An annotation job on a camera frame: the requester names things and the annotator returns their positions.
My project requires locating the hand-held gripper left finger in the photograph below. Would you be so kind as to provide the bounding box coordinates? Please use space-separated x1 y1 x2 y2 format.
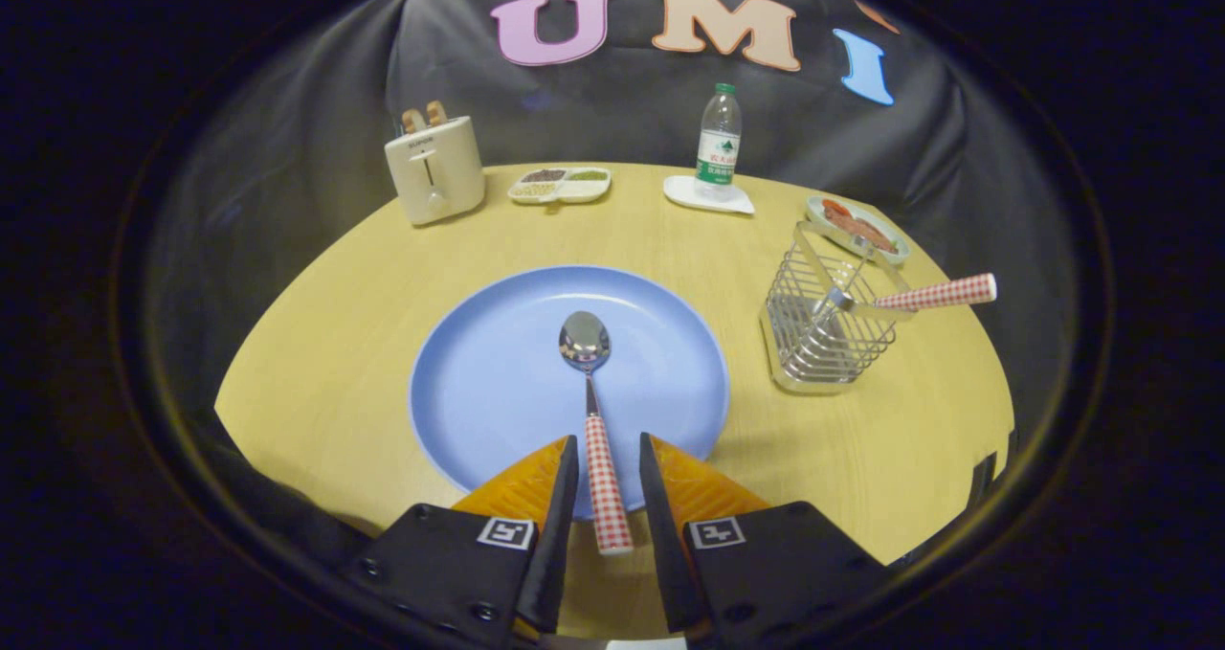
343 434 581 646

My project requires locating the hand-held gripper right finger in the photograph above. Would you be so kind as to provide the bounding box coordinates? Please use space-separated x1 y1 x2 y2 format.
638 432 888 645

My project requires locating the spoon with red checked handle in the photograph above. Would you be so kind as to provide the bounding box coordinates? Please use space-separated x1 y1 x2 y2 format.
559 310 635 557

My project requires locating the fork with red checked handle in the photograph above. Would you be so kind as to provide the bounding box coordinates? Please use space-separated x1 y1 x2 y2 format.
809 273 998 345

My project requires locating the blue plate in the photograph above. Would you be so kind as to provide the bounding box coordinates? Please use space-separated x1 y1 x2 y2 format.
409 265 731 522

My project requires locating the black table clamp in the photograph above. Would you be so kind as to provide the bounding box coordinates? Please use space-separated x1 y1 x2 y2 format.
969 451 998 507

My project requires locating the white square coaster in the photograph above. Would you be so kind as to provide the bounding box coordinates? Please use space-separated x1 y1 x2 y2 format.
662 174 756 216

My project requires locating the white divided dish with beans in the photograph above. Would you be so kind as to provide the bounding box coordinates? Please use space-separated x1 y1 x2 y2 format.
507 167 613 207

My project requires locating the cooked meat with vegetables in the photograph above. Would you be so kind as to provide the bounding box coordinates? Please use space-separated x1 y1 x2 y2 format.
821 199 898 254

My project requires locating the pale green food plate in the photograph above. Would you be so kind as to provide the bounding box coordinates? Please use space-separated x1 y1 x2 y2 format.
805 195 911 266

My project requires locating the cream toaster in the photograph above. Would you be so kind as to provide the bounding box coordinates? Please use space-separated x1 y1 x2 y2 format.
384 116 486 227

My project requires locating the clear water bottle green cap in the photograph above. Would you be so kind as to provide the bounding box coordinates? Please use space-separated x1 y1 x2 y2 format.
695 82 743 202

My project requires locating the metal wire basket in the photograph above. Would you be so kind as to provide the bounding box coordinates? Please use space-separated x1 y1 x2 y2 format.
760 221 917 396

